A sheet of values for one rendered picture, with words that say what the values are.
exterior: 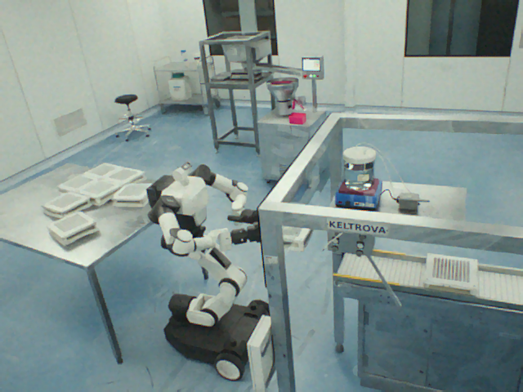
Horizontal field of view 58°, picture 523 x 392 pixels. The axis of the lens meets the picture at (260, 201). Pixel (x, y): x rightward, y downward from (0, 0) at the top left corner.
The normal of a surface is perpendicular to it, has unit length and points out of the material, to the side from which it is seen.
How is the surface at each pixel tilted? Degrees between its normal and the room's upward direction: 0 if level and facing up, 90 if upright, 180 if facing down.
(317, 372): 0
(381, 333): 90
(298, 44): 90
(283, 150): 90
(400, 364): 91
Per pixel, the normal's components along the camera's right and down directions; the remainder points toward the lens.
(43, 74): 0.90, 0.13
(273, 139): -0.43, 0.47
